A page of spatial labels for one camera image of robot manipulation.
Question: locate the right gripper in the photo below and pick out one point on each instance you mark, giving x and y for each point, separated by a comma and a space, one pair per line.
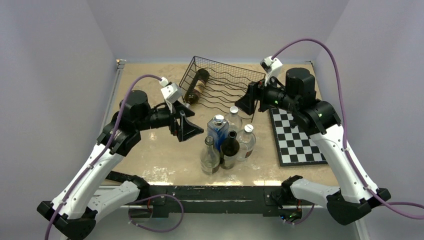
246, 102

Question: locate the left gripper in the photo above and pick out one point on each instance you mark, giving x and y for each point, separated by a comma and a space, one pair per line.
187, 129

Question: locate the olive green wine bottle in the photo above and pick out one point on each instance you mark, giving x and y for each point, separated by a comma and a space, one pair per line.
196, 88

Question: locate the blue square glass bottle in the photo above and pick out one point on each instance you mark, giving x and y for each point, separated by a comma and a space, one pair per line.
218, 128

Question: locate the black wire wine rack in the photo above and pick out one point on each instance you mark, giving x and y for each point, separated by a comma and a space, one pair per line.
227, 84

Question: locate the clear glass bottle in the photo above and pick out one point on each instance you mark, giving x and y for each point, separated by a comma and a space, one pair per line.
209, 157

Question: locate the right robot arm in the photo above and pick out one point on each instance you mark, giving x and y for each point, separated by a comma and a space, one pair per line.
356, 195

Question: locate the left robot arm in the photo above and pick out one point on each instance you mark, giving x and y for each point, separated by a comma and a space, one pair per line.
75, 211

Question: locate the clear bottle silver cap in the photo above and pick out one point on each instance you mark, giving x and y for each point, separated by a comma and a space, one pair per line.
235, 122

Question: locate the clear bottle white cap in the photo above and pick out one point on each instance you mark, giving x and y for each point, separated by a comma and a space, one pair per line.
247, 140

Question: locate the dark brown glass bottle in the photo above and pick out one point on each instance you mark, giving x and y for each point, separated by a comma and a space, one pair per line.
229, 150

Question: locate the black chess piece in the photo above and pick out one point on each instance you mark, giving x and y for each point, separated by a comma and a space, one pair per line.
292, 124

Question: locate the black white chessboard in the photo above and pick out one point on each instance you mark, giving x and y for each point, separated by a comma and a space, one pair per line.
294, 147

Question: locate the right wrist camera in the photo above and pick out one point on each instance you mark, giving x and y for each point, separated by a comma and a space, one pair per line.
272, 66

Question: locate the black mounting base plate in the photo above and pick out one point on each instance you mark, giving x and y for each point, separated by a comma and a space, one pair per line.
214, 199

